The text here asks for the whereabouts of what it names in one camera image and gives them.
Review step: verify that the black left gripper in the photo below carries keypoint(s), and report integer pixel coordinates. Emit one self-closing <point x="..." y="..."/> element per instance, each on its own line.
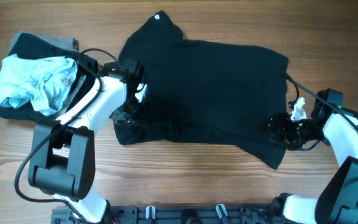
<point x="142" y="118"/>

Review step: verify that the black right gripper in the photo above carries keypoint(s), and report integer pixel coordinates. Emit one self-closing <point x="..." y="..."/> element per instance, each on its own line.
<point x="279" y="121"/>

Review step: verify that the black t-shirt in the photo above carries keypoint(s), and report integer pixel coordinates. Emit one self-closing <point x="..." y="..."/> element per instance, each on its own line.
<point x="206" y="92"/>

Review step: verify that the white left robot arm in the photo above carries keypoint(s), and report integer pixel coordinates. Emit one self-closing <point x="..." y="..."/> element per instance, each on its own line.
<point x="62" y="160"/>

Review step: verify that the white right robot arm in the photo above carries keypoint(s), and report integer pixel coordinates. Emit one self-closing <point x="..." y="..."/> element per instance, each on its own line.
<point x="338" y="203"/>

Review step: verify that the light blue crumpled garment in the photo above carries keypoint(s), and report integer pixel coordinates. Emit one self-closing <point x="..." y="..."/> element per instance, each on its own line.
<point x="45" y="83"/>

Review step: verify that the grey folded garment in pile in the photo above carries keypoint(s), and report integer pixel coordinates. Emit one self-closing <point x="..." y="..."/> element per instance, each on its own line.
<point x="69" y="43"/>

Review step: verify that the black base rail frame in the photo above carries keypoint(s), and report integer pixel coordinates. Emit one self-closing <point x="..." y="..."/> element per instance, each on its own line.
<point x="244" y="214"/>

